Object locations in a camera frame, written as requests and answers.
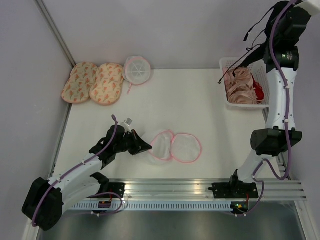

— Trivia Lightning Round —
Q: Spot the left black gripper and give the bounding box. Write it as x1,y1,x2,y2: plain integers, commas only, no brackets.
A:
114,129,152,156

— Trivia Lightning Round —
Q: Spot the black bra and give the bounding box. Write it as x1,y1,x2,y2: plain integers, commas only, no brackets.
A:
217,4,273,85

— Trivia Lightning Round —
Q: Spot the white pink mesh laundry bag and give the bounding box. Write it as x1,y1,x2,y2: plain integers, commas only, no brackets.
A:
142,129,202,165

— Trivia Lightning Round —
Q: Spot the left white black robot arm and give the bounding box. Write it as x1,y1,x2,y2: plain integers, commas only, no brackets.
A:
22,124,152,231

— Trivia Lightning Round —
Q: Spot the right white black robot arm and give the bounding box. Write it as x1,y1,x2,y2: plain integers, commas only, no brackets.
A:
228,0,312,198

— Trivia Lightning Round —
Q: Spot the right floral peach laundry bag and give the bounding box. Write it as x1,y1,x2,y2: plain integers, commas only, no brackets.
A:
89,63,124,106

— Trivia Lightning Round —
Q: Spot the floral peach laundry bag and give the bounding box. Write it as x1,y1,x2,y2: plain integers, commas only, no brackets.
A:
61,62,98,104
89,63,124,106

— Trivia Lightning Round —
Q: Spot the red bra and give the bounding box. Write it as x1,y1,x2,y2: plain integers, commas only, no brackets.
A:
251,75,265,103

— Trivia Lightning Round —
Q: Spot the left floral peach laundry bag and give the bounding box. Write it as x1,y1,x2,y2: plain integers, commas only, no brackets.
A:
61,62,98,104

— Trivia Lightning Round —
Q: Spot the white plastic basket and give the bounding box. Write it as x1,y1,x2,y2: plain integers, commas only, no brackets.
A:
219,57,270,110

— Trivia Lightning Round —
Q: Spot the pink bras pile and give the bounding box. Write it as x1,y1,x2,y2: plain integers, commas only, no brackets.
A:
224,67,261,105

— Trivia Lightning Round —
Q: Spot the right aluminium frame post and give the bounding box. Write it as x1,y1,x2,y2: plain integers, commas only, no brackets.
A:
256,0,306,60

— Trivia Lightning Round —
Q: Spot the aluminium frame post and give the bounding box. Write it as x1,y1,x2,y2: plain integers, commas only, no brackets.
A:
34,0,76,67
256,0,306,60

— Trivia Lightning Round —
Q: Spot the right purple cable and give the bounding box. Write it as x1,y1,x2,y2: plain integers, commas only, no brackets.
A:
234,0,301,218

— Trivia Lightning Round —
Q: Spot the purple cable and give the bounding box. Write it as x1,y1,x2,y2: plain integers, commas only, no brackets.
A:
234,0,301,218
31,114,124,228

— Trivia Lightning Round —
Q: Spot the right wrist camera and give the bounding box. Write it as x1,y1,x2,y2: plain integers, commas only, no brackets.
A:
298,0,320,16

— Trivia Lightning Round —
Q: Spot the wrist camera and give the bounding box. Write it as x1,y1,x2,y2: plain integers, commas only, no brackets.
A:
298,0,320,16
121,118,133,133

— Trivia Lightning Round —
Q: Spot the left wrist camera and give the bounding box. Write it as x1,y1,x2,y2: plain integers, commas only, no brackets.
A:
121,118,133,133

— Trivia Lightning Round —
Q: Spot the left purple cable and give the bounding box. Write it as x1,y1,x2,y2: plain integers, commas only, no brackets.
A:
31,114,124,228

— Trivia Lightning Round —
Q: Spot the white slotted cable duct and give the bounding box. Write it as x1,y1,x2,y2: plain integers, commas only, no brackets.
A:
70,200,233,212

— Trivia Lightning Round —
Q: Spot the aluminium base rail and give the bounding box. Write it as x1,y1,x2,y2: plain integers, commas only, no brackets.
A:
110,178,307,202

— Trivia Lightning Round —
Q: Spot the left aluminium frame post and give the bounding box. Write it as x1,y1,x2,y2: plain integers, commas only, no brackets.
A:
34,0,76,67

